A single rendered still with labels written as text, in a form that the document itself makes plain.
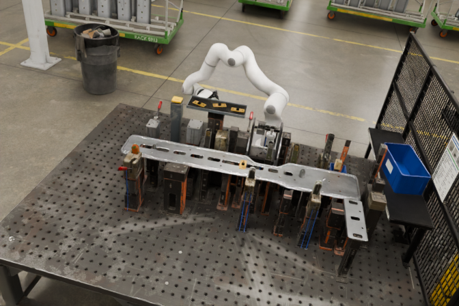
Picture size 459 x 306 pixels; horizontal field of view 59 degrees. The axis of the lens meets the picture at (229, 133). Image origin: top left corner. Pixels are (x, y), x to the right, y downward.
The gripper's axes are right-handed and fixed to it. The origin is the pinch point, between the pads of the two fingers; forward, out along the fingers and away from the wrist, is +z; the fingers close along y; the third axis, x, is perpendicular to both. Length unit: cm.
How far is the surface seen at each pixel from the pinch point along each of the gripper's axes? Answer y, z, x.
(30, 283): 156, 17, -7
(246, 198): 28, 75, -13
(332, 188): -12, 91, -35
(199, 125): 19.5, 26.2, 9.8
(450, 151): -63, 126, -30
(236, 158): 15, 48, -10
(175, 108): 22.5, 4.0, 16.0
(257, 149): 0.3, 40.5, -22.3
